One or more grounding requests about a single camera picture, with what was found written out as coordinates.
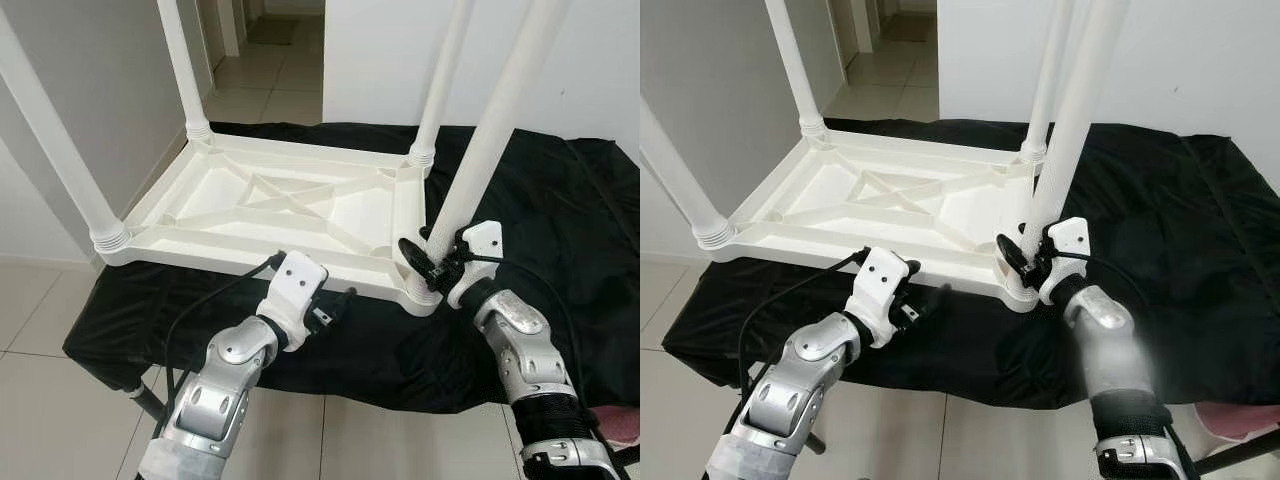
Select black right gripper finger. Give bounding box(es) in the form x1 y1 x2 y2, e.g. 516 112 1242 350
398 238 441 291
998 233 1031 276

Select white plastic table top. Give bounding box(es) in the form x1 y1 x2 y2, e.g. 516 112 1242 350
710 128 1041 313
95 130 446 316

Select white plastic table leg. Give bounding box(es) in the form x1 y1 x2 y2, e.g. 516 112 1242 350
765 0 829 141
425 0 571 266
410 0 476 166
155 0 213 146
640 95 736 249
1020 0 1076 163
1020 0 1131 256
0 10 131 251

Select pink round object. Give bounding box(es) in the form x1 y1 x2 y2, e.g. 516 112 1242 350
1195 403 1280 441
590 405 641 447

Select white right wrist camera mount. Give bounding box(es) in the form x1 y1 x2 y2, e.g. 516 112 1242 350
1038 217 1091 306
445 220 503 309

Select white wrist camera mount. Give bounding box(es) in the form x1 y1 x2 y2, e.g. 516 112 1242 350
255 250 329 341
1038 217 1091 306
845 248 921 346
445 220 503 309

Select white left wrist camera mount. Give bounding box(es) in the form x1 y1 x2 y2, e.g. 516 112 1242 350
255 250 329 341
845 248 921 346

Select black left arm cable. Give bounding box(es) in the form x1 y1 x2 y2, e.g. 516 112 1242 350
160 252 288 441
738 250 871 401

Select white door frame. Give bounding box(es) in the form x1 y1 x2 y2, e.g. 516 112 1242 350
830 0 883 63
195 0 248 63

